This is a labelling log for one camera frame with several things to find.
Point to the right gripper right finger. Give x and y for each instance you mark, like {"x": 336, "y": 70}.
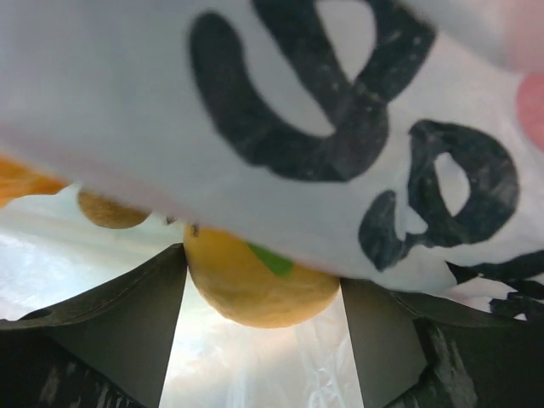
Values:
{"x": 413, "y": 350}

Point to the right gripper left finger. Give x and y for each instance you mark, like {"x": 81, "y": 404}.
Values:
{"x": 106, "y": 347}

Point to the yellow berries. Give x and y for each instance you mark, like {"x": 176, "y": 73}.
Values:
{"x": 106, "y": 213}

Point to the orange citrus fruit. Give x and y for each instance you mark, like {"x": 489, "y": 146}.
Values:
{"x": 252, "y": 286}

